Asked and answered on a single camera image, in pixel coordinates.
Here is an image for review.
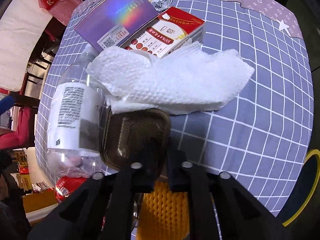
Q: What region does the brown plastic tray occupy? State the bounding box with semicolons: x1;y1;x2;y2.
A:
100;107;171;178

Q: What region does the clear plastic water bottle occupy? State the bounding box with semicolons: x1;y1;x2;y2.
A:
47;45;105;178

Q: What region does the white paper towel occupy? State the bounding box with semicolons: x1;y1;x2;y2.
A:
87;42;254;115

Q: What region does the purple holographic box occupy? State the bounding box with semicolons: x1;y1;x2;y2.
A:
74;0;158;52

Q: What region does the red white carton box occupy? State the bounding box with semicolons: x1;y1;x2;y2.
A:
121;7;205;58

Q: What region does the white blue sachet wrapper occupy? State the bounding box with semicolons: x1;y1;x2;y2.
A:
148;0;171;12

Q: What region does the yellow rimmed trash bin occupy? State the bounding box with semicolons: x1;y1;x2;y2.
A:
277;149;319;227

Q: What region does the red can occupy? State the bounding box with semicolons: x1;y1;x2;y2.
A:
54;176;87;204

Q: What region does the yellow knitted cloth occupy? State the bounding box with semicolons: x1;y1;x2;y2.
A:
136;180;190;240

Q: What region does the cardboard box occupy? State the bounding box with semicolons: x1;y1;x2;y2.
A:
22;189;57;213

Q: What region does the blue checkered tablecloth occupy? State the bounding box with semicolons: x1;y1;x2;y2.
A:
34;0;315;217

